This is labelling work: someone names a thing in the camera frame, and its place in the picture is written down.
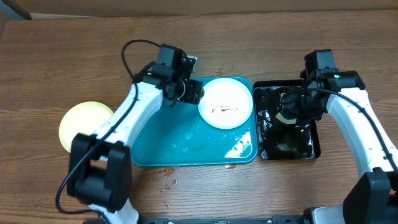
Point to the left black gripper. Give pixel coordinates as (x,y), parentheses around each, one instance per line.
(194,94)

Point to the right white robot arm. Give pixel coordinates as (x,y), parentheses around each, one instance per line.
(343,96)

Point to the yellow-green rimmed plate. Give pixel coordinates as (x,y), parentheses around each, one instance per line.
(83,118)

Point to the green yellow sponge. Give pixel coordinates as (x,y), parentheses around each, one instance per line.
(285,120)

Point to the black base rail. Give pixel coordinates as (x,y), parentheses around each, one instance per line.
(217,221)

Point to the teal plastic tray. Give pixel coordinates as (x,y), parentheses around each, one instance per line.
(177,135)

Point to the black water tray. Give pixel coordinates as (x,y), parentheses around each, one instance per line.
(276,140)

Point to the white plate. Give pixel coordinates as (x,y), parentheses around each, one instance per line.
(227,103)

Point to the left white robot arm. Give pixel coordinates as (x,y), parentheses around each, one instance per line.
(100,166)

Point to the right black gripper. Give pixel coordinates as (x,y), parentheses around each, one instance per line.
(290,106)

